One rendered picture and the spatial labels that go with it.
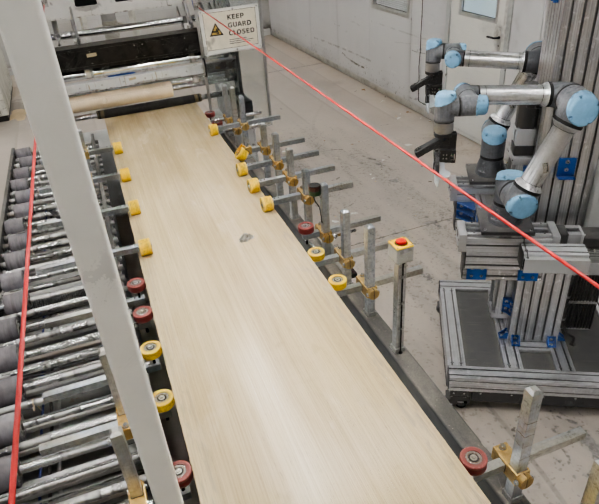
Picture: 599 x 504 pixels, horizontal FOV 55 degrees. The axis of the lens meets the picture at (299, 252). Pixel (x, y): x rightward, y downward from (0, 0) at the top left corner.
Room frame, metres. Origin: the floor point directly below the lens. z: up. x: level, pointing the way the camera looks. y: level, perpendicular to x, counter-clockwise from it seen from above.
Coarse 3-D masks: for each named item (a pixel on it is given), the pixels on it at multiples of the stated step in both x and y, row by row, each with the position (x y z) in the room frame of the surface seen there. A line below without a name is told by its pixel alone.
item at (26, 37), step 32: (0, 0) 0.69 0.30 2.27; (32, 0) 0.70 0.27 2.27; (0, 32) 0.69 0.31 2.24; (32, 32) 0.70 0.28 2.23; (32, 64) 0.69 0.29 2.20; (32, 96) 0.69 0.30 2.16; (64, 96) 0.70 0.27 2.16; (32, 128) 0.69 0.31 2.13; (64, 128) 0.70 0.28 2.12; (64, 160) 0.69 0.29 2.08; (64, 192) 0.69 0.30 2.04; (64, 224) 0.69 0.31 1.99; (96, 224) 0.70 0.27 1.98; (96, 256) 0.70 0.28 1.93; (96, 288) 0.69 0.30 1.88; (96, 320) 0.69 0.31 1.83; (128, 320) 0.70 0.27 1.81; (128, 352) 0.70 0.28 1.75; (128, 384) 0.69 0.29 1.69; (128, 416) 0.69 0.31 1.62; (160, 448) 0.70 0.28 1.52; (160, 480) 0.69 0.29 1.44
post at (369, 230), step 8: (368, 224) 2.05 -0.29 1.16; (368, 232) 2.02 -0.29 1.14; (368, 240) 2.02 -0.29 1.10; (368, 248) 2.02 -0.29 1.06; (368, 256) 2.02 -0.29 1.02; (368, 264) 2.02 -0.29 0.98; (368, 272) 2.02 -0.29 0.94; (368, 280) 2.02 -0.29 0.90; (368, 304) 2.02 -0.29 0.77; (368, 312) 2.02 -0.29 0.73
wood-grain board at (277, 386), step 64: (128, 128) 4.21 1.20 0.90; (192, 128) 4.09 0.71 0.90; (128, 192) 3.09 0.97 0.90; (192, 192) 3.02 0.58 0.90; (256, 192) 2.96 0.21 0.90; (192, 256) 2.33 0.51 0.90; (256, 256) 2.28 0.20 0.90; (192, 320) 1.84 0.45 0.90; (256, 320) 1.81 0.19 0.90; (320, 320) 1.78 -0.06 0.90; (192, 384) 1.48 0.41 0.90; (256, 384) 1.46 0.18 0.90; (320, 384) 1.43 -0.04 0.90; (384, 384) 1.41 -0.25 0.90; (192, 448) 1.20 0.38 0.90; (256, 448) 1.19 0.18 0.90; (320, 448) 1.17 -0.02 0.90; (384, 448) 1.15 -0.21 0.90; (448, 448) 1.13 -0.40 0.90
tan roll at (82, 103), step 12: (156, 84) 4.60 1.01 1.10; (168, 84) 4.61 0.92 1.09; (192, 84) 4.69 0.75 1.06; (204, 84) 4.72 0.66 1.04; (84, 96) 4.43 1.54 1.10; (96, 96) 4.44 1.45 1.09; (108, 96) 4.45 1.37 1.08; (120, 96) 4.47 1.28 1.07; (132, 96) 4.50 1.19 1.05; (144, 96) 4.53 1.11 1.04; (156, 96) 4.56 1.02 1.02; (168, 96) 4.60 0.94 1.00; (72, 108) 4.36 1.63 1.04; (84, 108) 4.39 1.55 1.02; (96, 108) 4.43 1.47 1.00
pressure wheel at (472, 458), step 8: (464, 448) 1.12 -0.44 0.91; (472, 448) 1.12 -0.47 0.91; (464, 456) 1.09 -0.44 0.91; (472, 456) 1.09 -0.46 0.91; (480, 456) 1.09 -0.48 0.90; (464, 464) 1.07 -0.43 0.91; (472, 464) 1.06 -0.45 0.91; (480, 464) 1.06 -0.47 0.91; (472, 472) 1.05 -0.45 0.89; (480, 472) 1.05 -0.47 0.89
